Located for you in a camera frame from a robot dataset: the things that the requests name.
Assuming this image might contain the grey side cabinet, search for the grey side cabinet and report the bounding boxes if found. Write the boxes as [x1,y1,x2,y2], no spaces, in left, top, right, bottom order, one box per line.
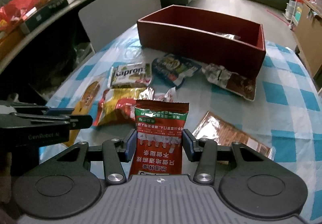
[79,0,161,52]

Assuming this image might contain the dark flat box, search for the dark flat box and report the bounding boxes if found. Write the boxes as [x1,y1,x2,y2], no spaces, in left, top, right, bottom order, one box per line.
[20,0,69,34]

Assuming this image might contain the red plastic bag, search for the red plastic bag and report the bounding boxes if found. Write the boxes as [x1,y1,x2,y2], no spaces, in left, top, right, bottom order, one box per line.
[1,0,39,31]

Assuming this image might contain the Kaprons wafer packet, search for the Kaprons wafer packet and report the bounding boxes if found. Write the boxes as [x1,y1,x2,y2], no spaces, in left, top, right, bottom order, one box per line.
[107,62,153,89]

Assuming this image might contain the orange brown snack bag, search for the orange brown snack bag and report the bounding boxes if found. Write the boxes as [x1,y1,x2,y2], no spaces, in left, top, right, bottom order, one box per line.
[192,111,276,160]

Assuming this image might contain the red yellow Trolli bag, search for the red yellow Trolli bag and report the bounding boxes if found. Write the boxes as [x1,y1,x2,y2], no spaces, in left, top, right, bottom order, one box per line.
[93,87,154,126]

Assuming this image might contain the blue white checkered tablecloth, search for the blue white checkered tablecloth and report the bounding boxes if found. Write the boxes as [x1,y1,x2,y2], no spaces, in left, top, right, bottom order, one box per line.
[47,27,321,223]

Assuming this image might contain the yellow orange snack packet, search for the yellow orange snack packet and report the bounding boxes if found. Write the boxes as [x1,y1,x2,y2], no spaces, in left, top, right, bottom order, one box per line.
[63,75,104,147]

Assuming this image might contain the silver white snack packet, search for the silver white snack packet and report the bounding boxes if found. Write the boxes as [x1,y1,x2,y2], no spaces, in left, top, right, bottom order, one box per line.
[154,87,177,102]

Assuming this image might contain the blue green snack packet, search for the blue green snack packet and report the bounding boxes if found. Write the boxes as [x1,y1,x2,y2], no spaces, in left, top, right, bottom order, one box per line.
[152,54,201,89]

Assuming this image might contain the wooden sideboard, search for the wooden sideboard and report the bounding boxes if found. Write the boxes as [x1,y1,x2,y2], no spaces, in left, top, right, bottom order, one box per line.
[294,0,321,93]

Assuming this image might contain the dark red cardboard box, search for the dark red cardboard box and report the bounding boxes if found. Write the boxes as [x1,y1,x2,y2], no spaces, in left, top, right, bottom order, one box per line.
[137,5,266,79]

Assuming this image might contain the red green snack packet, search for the red green snack packet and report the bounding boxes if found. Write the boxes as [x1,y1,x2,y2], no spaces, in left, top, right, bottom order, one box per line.
[129,100,189,175]

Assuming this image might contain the white brown snack packet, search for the white brown snack packet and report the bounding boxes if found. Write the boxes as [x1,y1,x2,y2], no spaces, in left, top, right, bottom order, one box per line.
[202,64,256,101]

